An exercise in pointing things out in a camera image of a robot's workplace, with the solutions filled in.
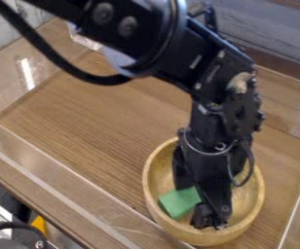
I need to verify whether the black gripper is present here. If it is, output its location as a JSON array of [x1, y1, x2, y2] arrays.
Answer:
[[172, 127, 257, 231]]

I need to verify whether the green rectangular block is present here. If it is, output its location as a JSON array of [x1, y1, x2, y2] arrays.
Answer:
[[159, 187, 203, 220]]

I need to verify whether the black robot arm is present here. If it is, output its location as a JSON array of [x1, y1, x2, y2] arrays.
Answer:
[[26, 0, 265, 230]]

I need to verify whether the brown wooden bowl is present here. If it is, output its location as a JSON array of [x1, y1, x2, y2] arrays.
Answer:
[[143, 138, 267, 247]]

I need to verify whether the yellow label sticker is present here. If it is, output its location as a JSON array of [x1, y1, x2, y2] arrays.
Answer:
[[30, 215, 48, 235]]

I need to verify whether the clear acrylic enclosure wall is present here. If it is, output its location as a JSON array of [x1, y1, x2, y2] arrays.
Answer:
[[0, 11, 300, 249]]

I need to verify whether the clear acrylic corner bracket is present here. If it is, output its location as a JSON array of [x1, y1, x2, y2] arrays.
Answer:
[[68, 22, 104, 52]]

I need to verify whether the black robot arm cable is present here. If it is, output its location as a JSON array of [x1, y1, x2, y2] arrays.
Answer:
[[0, 0, 189, 87]]

